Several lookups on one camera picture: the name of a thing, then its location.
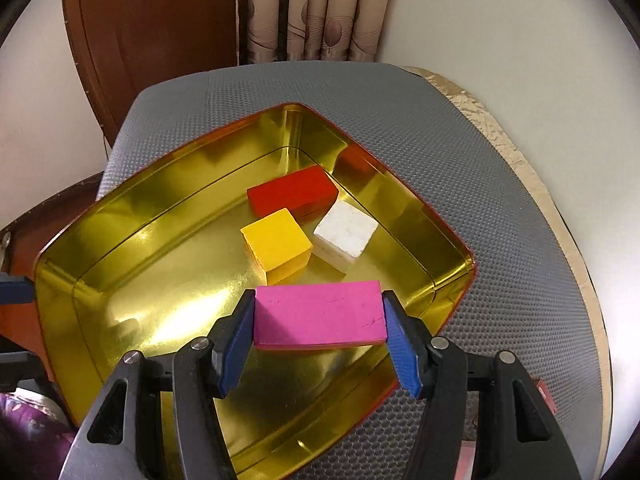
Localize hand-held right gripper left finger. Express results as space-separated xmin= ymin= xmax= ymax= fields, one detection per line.
xmin=59 ymin=289 xmax=256 ymax=480

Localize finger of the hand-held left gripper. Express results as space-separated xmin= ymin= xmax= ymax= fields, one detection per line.
xmin=0 ymin=272 xmax=37 ymax=307

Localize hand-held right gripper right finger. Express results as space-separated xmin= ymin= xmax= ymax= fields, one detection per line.
xmin=382 ymin=290 xmax=581 ymax=480

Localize pink wooden block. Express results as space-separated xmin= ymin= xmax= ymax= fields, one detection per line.
xmin=254 ymin=281 xmax=389 ymax=350

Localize gold tin tray red outside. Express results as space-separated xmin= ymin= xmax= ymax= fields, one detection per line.
xmin=32 ymin=102 xmax=478 ymax=480

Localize yellow wooden block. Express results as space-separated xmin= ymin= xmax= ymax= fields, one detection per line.
xmin=241 ymin=208 xmax=314 ymax=286

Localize white wooden block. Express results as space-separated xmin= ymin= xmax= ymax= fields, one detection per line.
xmin=313 ymin=201 xmax=379 ymax=275

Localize purple cloth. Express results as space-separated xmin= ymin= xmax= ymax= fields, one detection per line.
xmin=0 ymin=392 xmax=76 ymax=480

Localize red wooden block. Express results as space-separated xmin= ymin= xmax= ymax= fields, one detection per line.
xmin=247 ymin=165 xmax=338 ymax=219

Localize grey mesh mat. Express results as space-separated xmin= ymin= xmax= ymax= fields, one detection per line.
xmin=97 ymin=62 xmax=601 ymax=480

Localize brown wooden door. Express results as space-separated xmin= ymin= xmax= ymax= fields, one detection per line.
xmin=60 ymin=0 xmax=242 ymax=146

